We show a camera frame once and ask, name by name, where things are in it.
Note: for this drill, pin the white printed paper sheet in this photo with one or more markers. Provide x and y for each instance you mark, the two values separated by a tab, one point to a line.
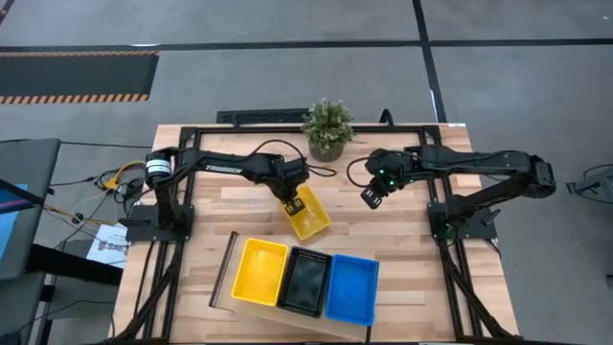
107	244

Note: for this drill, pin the blue plastic basket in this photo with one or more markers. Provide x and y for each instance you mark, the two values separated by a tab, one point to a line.
352	290

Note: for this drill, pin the black perforated floor strip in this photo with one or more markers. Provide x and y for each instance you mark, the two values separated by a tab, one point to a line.
263	116

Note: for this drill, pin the black metal table frame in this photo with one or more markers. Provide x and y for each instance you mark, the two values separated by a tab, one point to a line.
249	129

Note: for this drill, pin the blue sheet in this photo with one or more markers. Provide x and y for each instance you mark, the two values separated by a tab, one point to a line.
7	225

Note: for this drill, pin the black power adapter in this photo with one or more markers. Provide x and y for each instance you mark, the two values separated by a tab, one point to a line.
130	188

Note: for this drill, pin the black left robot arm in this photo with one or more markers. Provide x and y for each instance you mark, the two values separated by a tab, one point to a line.
225	168

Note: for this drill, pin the black plastic basket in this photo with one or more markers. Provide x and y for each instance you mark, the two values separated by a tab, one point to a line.
304	282

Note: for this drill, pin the yellow plastic basket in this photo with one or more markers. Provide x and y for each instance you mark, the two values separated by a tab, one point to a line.
258	273
313	220

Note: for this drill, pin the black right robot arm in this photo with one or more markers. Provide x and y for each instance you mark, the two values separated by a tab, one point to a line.
479	160

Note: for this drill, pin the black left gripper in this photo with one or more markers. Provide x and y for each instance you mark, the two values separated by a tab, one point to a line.
293	187

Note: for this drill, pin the green plant in ribbed pot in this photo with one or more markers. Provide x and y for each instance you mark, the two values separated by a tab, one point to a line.
328	127

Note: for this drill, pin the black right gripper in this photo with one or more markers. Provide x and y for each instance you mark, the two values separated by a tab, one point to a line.
388	179

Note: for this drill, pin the grey stand base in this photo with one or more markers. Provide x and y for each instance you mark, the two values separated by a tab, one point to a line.
596	184

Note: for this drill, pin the dark grey desk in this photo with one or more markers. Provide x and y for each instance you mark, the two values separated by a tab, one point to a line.
29	163

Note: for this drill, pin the black mat orange hazard stripes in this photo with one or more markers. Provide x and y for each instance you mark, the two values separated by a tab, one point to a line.
72	76

